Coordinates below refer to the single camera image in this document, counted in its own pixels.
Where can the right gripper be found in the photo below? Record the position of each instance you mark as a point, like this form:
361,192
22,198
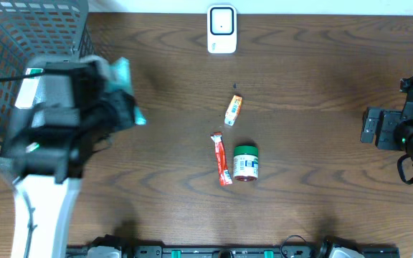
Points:
374,119

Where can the green lid jar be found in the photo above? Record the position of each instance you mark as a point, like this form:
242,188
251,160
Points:
246,163

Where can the orange small box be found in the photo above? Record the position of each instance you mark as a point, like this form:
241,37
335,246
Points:
233,110

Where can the red stick sachet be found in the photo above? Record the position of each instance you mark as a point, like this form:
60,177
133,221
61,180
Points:
223,171

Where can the teal snack packet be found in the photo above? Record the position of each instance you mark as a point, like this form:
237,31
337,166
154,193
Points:
120,77

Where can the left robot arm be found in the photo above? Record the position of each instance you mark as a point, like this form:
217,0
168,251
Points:
64,108

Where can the grey plastic mesh basket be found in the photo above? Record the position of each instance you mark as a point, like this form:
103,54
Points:
32,28

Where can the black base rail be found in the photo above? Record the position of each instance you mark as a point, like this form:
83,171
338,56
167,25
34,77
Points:
238,252

